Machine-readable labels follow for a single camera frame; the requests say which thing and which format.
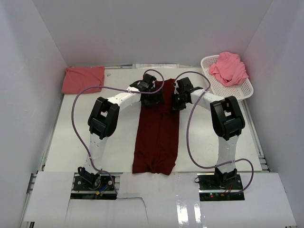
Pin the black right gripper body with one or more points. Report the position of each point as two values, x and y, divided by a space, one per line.
178 103

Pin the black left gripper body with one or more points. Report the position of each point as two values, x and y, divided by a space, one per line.
153 99

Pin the dark red t-shirt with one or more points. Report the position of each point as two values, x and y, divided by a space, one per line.
157 140

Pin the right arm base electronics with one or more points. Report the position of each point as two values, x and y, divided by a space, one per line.
211 190

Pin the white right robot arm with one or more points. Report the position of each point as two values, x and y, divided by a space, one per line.
227 121

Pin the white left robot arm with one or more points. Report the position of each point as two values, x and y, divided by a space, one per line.
103 119

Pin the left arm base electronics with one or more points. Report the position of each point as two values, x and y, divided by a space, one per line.
94 186

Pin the crumpled pink t-shirt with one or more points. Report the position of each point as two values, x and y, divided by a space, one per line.
229 70

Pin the folded salmon t-shirt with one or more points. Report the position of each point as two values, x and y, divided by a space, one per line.
79 78

